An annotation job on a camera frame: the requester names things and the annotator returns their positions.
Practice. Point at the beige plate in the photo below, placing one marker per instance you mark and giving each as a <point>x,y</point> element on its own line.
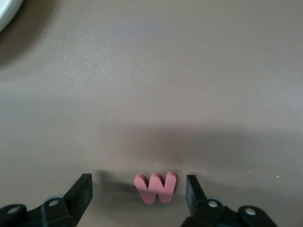
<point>6,11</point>

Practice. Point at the pink foam letter w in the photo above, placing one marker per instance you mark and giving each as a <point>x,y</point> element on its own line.
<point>166,186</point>

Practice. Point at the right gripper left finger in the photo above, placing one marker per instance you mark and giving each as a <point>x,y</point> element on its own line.
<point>78,198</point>

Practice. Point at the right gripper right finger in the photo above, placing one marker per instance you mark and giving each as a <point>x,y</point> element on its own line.
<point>196,201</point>

